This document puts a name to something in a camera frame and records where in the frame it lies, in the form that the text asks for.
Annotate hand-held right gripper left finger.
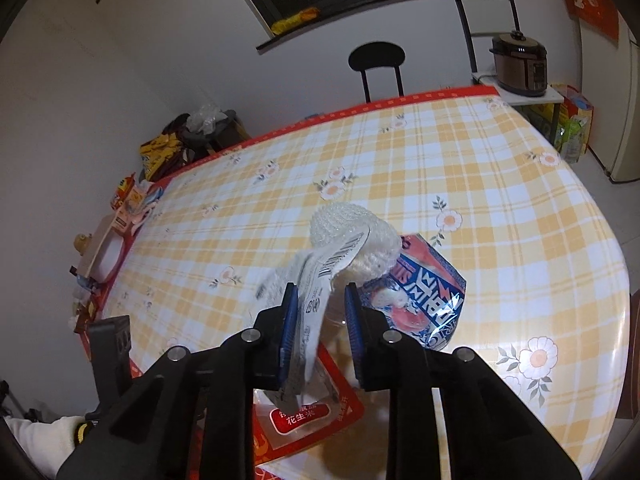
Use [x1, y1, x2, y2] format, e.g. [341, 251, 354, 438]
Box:
[56, 282, 306, 480]

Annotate green packets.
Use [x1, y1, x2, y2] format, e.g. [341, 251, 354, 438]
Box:
[550, 84, 596, 163]

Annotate yellow checked floral tablecloth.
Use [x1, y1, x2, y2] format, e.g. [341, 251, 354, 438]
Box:
[97, 91, 628, 480]

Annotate wooden stool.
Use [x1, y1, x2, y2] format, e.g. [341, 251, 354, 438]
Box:
[215, 115, 253, 153]

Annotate cream refrigerator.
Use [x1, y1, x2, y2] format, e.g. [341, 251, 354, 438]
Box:
[580, 10, 640, 186]

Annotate yellow packet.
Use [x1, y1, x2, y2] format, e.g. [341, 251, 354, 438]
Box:
[270, 6, 321, 36]

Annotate brown electric pressure cooker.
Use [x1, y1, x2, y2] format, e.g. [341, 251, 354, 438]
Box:
[489, 30, 548, 97]

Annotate clear plastic bag white label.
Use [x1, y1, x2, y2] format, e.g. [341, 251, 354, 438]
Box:
[255, 225, 373, 411]

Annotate dark cloth bag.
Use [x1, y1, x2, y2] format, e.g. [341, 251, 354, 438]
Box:
[162, 112, 201, 142]

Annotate orange snack packet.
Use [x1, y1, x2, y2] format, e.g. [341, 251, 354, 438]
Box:
[111, 174, 138, 211]

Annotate blue and red snack packet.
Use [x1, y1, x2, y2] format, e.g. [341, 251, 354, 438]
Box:
[357, 232, 468, 352]

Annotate clear crumpled plastic bag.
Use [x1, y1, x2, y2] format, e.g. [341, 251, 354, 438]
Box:
[186, 104, 228, 135]

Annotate red snack packet clear window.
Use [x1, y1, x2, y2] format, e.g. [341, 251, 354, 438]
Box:
[250, 345, 366, 463]

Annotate black window sill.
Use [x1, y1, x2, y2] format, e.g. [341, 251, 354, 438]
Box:
[256, 0, 536, 52]

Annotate pastel pink and blue packets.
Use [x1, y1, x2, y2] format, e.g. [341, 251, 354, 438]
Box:
[122, 180, 168, 227]

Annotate white textured round pad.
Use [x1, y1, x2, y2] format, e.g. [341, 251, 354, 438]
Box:
[309, 205, 403, 281]

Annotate white and cardboard box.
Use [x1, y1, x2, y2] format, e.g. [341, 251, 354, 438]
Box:
[75, 215, 131, 286]

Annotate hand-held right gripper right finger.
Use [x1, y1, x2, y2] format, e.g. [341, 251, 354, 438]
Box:
[344, 282, 583, 480]

